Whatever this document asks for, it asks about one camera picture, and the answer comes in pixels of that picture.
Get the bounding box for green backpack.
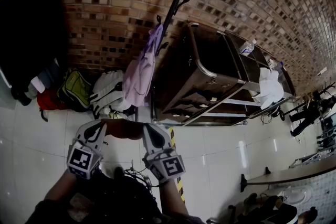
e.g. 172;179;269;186
56;68;94;113

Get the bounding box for person's right forearm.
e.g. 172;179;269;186
158;178;190;216

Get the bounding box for black coat stand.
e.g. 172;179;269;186
313;81;336;103

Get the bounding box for white backpack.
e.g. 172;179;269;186
89;69;138;119

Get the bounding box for clear plastic water bottle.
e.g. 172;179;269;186
239;38;257;57

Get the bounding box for white round object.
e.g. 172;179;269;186
282;185;313;206

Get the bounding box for lavender hanging garment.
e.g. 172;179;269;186
122;23;165;108

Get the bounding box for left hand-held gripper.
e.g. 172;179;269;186
66;120;108;180

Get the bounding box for crumpled clear plastic bottle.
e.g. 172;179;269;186
267;58;284;72

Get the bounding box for black hanging garments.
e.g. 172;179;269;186
0;0;69;107

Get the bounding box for yellow black floor tape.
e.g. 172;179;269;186
169;127;186;204

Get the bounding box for person's left forearm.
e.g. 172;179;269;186
44;169;79;203

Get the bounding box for person's black clothing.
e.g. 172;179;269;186
25;165;208;224

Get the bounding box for red bag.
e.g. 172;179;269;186
36;88;67;123

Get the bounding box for grey long table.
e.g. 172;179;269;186
239;154;336;194

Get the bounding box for metal utility cart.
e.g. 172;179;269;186
151;22;298;127

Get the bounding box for white crumpled cloth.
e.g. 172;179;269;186
252;67;285;110

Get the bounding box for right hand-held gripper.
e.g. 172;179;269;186
141;123;187;184

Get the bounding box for grey white folded clothes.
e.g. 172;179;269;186
25;59;61;101

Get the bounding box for brown towel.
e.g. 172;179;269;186
101;118;148;141

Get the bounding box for black cables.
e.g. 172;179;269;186
123;159;160;189

